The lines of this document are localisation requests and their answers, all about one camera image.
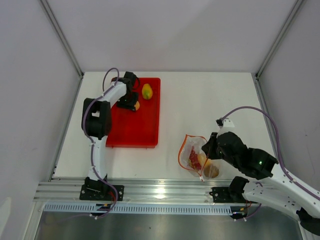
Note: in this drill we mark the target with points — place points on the orange yellow fruit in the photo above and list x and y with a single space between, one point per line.
203 160

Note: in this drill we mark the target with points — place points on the pink peach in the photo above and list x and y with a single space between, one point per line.
137 105

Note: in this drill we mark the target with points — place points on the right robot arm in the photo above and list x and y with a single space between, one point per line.
265 182

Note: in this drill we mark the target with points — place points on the red grape bunch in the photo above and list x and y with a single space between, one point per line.
193 159

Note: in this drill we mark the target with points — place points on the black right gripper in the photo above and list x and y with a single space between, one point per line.
208 148

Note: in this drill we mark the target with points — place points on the yellow green mango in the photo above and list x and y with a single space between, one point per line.
147 91

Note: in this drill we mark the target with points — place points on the right aluminium frame post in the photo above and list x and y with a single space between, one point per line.
289 21

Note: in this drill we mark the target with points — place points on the white slotted cable duct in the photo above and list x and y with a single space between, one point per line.
130 208

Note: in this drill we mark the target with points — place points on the red plastic tray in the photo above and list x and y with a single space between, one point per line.
137 129

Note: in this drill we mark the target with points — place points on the clear zip top bag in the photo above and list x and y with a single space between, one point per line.
184 151

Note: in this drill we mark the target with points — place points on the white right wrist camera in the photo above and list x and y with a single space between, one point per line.
225 125

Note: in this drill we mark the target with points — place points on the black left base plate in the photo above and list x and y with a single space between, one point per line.
101 192

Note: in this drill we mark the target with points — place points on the left aluminium frame post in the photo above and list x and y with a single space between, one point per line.
45 5

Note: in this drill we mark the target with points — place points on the aluminium frame post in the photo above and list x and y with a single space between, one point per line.
289 21
45 5

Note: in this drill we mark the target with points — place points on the brown kiwi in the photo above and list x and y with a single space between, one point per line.
211 171

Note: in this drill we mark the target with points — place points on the aluminium front rail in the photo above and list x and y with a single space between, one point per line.
136 191

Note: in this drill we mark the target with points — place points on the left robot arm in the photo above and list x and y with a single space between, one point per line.
96 122

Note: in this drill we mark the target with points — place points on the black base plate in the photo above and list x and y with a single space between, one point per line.
229 194
101 192

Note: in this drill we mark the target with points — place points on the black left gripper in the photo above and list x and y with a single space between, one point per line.
130 106

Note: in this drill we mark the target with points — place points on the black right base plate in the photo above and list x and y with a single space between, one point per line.
229 194

